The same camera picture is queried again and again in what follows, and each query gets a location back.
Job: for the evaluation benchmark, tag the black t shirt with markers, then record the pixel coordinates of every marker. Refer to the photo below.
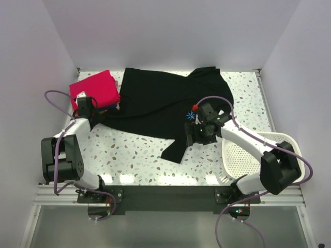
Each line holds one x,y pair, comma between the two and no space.
158,104

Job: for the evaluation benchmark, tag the folded orange t shirt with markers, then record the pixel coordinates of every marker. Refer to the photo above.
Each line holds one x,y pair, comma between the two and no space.
107,108

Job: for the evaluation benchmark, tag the white perforated plastic basket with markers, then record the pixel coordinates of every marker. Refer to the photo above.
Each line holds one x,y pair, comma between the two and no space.
238,162

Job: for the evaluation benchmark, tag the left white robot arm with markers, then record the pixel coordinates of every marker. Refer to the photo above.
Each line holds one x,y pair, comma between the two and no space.
62,161

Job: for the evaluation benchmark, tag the folded pink t shirt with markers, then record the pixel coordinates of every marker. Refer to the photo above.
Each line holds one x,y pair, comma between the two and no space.
101,86

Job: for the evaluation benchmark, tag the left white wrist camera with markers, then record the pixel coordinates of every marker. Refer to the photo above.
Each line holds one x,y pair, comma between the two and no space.
81,94

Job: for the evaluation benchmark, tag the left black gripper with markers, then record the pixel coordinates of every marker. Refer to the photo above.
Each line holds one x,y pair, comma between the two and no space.
99,118

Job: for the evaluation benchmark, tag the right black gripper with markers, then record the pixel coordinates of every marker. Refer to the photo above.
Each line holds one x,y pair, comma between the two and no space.
189,130

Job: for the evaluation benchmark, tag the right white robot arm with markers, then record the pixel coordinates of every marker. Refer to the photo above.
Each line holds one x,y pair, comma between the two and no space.
279,165

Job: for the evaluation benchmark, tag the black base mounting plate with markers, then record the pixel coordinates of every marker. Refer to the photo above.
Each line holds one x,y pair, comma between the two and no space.
118,200

